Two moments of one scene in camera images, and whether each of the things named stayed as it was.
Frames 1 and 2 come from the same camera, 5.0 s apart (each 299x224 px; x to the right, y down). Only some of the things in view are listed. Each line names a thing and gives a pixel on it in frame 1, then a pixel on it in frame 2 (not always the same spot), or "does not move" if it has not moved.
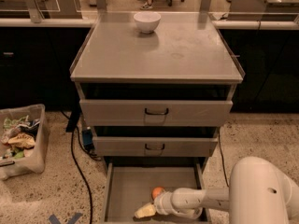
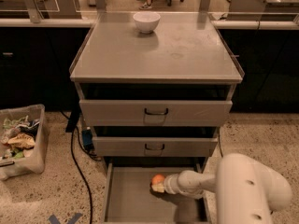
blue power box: [87, 139] does not move
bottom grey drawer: [127, 186] does not move
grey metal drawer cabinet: [155, 88] does not move
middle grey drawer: [154, 147] does not move
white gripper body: [163, 202] -> [170, 184]
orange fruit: [157, 191] -> [158, 179]
